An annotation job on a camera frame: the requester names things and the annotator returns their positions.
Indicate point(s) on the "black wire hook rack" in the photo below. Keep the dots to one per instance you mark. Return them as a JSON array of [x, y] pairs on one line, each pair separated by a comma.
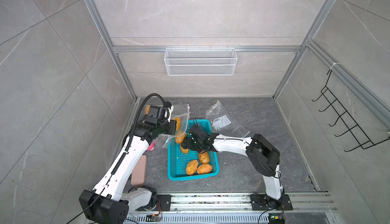
[[352, 127]]

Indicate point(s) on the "wrinkled orange potato bottom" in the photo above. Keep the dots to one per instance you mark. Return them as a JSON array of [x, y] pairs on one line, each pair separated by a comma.
[[204, 169]]

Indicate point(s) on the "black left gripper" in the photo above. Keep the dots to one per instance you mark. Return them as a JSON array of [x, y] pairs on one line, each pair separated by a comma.
[[172, 124]]

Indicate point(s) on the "clear plastic bag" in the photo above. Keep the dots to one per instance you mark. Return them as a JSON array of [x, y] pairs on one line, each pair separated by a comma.
[[223, 123], [181, 114]]

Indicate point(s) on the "white mesh wall basket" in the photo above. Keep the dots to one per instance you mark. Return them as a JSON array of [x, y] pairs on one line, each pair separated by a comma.
[[200, 61]]

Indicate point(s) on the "pink rectangular case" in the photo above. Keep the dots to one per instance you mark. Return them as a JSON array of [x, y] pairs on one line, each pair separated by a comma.
[[138, 176]]

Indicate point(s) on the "wrinkled tan potato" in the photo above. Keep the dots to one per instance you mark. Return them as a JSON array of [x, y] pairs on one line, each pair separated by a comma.
[[180, 139]]

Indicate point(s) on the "clear pink-print zipper bag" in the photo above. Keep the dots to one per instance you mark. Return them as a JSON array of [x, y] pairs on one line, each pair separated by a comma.
[[146, 118]]

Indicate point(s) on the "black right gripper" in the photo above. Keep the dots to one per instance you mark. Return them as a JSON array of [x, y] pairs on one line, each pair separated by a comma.
[[188, 143]]

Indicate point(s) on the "yellow potato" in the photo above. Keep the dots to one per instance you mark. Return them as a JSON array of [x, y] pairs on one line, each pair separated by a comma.
[[185, 151], [191, 167], [178, 123]]

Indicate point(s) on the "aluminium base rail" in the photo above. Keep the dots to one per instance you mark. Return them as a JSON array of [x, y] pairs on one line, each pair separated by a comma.
[[238, 208]]

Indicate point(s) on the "teal plastic basket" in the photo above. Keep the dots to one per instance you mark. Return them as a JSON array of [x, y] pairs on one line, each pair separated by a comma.
[[177, 162]]

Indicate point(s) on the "smooth brown potato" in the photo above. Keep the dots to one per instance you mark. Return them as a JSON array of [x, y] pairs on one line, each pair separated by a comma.
[[204, 158]]

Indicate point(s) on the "wrinkled brown potato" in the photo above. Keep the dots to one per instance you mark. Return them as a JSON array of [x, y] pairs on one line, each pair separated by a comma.
[[147, 108]]

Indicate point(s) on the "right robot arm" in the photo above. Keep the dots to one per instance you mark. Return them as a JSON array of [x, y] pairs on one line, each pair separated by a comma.
[[264, 157]]

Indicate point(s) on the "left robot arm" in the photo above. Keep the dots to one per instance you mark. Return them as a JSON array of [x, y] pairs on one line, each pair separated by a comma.
[[106, 203]]

